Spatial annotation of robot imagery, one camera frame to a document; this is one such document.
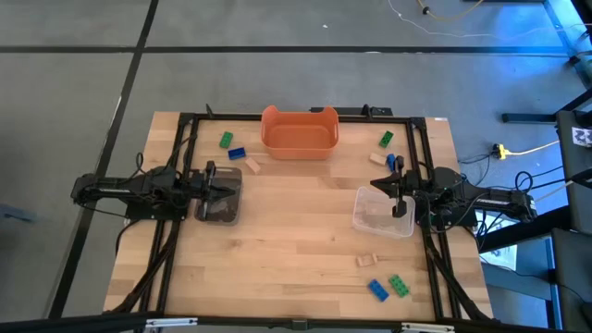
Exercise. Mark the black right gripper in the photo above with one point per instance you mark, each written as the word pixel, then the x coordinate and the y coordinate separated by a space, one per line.
pixel 404 185

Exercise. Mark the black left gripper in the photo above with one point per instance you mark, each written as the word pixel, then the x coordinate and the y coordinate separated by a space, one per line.
pixel 203 185

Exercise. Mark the blue toy brick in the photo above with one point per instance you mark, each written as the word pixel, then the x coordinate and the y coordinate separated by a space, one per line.
pixel 378 290
pixel 236 153
pixel 390 162

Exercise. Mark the tan toy brick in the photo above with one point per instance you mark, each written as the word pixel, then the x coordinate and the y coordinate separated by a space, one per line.
pixel 366 260
pixel 377 158
pixel 252 165

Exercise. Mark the green toy brick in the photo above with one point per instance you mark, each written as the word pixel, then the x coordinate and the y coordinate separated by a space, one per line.
pixel 398 285
pixel 386 139
pixel 225 139

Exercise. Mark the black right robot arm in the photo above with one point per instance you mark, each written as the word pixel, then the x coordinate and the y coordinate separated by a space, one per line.
pixel 485 199

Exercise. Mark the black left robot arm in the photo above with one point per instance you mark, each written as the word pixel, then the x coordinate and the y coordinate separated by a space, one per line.
pixel 115 187

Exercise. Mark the smoky dark plastic bin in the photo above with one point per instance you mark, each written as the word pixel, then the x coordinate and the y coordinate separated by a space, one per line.
pixel 226 210

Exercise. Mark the clear plastic bin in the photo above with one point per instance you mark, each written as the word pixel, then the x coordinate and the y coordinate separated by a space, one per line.
pixel 374 217

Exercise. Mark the orange plastic bin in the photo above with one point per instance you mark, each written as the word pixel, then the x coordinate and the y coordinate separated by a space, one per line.
pixel 300 139

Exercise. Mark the black floor stand bar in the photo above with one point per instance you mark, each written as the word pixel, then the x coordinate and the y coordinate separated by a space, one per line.
pixel 527 118

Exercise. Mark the dark grey cabinet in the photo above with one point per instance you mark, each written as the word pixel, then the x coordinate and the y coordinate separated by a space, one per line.
pixel 578 199

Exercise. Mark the white fiducial tag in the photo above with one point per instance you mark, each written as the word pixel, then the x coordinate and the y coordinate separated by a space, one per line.
pixel 582 137

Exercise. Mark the black aluminium table frame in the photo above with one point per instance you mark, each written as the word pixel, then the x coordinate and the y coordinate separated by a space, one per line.
pixel 222 117

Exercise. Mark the silver bracket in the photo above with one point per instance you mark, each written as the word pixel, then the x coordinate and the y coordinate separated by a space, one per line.
pixel 171 322
pixel 427 327

